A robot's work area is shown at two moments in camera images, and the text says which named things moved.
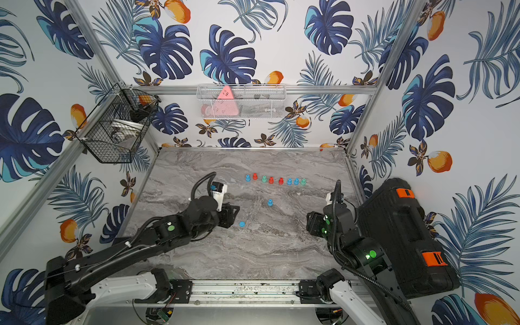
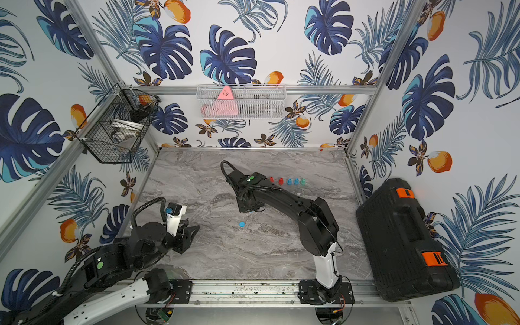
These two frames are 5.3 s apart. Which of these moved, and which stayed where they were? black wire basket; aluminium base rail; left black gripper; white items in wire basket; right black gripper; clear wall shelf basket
Moved: right black gripper; left black gripper
Stayed: black wire basket; white items in wire basket; aluminium base rail; clear wall shelf basket
